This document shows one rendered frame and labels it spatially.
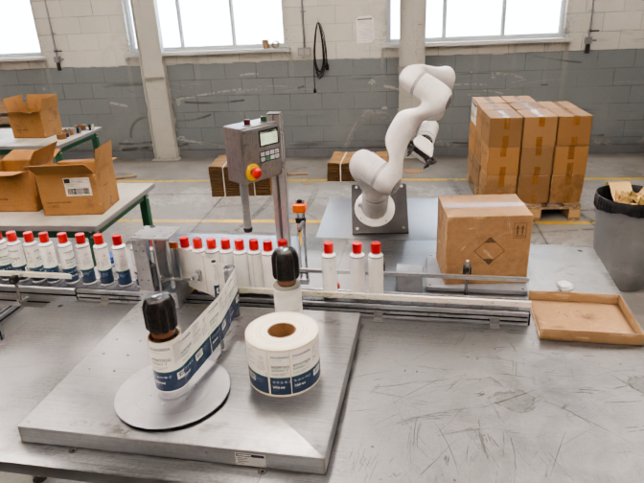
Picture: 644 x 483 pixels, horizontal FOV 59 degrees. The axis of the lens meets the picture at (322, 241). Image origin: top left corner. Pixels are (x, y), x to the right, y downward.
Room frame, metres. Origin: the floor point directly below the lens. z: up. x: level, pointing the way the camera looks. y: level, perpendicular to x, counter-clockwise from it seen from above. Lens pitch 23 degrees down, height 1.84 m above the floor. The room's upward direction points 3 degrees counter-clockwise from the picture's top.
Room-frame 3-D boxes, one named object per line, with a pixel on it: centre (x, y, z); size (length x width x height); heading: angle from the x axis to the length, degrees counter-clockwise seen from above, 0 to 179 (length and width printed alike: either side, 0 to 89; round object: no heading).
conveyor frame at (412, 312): (1.84, 0.13, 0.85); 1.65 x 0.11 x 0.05; 78
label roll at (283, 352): (1.35, 0.12, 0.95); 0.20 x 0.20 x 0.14
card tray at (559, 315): (1.64, -0.85, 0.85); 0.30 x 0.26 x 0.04; 78
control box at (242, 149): (1.94, 0.22, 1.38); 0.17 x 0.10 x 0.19; 133
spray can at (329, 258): (1.80, -0.02, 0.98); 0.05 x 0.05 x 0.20
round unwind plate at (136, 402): (1.28, 0.42, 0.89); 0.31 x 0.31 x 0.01
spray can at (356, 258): (1.79, -0.12, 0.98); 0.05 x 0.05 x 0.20
